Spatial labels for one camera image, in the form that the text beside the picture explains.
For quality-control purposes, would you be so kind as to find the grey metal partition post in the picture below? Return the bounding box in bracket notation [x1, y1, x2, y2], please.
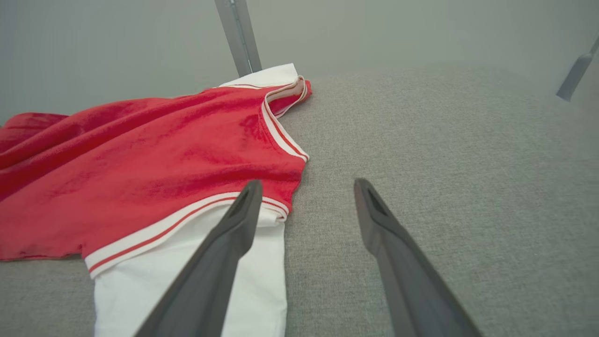
[555, 35, 599, 103]
[214, 0, 263, 78]

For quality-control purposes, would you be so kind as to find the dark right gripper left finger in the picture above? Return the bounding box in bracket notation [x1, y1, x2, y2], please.
[133, 180, 264, 337]

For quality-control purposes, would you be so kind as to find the red white basketball jersey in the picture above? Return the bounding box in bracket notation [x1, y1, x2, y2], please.
[0, 63, 313, 337]

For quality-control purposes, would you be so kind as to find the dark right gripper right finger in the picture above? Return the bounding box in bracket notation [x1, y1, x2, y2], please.
[354, 178, 483, 337]

